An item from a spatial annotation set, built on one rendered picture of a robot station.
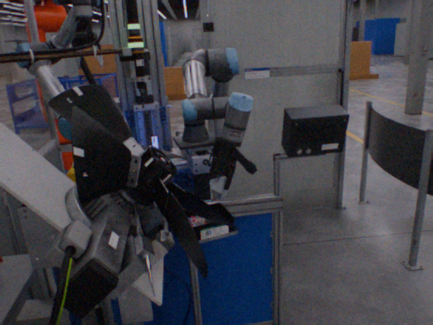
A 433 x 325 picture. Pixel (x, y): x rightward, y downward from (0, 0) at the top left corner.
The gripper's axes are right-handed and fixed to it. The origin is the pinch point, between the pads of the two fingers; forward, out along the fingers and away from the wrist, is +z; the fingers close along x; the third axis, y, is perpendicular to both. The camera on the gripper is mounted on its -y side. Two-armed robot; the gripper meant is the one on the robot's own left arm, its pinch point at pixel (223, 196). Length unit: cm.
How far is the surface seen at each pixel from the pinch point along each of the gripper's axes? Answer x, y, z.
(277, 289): -35, -48, 58
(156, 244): 14.4, 20.0, 14.2
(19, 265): 1, 64, 39
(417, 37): -517, -395, -168
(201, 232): -11.2, 1.9, 20.7
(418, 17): -518, -385, -201
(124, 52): 5, 40, -40
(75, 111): 31, 46, -26
